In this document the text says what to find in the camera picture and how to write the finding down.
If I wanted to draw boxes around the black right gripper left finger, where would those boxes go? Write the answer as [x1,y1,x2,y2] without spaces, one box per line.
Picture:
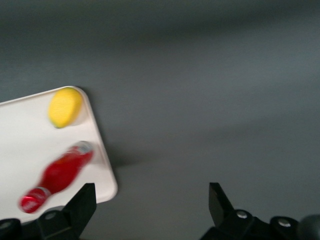
[35,182,98,240]

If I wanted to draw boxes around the yellow lemon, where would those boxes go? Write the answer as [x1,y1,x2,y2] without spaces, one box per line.
[47,87,83,129]

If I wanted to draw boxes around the white plastic tray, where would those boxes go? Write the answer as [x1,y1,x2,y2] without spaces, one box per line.
[0,85,119,224]

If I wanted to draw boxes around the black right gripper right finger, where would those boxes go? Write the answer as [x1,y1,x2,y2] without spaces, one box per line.
[208,182,273,240]

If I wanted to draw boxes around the red coke bottle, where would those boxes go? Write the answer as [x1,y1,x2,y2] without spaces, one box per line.
[19,140,95,214]

